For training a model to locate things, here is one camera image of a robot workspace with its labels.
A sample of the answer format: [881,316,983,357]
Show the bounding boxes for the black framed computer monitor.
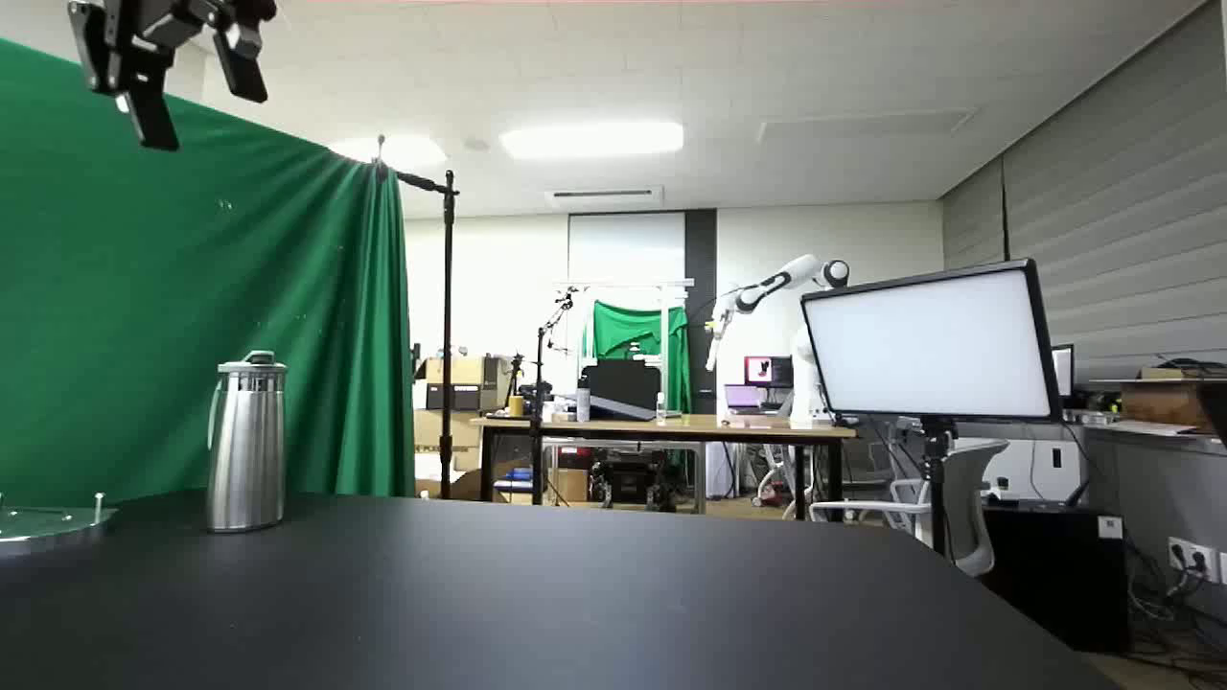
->
[799,257,1066,431]

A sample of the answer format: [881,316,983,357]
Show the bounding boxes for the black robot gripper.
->
[64,0,280,152]

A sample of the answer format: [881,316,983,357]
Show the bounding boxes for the black backdrop stand pole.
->
[371,132,462,503]

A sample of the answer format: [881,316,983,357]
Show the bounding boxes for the large green backdrop cloth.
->
[0,34,423,505]

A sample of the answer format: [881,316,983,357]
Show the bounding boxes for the wooden work table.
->
[474,409,858,522]

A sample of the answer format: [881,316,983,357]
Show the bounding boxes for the small pink screen laptop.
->
[722,380,773,418]

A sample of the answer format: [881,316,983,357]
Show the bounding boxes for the white wall power outlet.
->
[1165,532,1220,583]

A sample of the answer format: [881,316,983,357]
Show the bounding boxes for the white office chair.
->
[809,439,1014,583]

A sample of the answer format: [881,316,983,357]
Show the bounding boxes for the black computer tower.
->
[979,503,1134,660]

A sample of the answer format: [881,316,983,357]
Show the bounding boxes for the stainless steel flask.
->
[202,347,292,538]

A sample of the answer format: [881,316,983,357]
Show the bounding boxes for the rectangular ceiling light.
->
[496,118,690,164]

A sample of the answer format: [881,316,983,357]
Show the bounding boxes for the black box on table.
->
[579,359,665,422]

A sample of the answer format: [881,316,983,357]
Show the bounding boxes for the small green backdrop cloth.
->
[583,294,697,413]

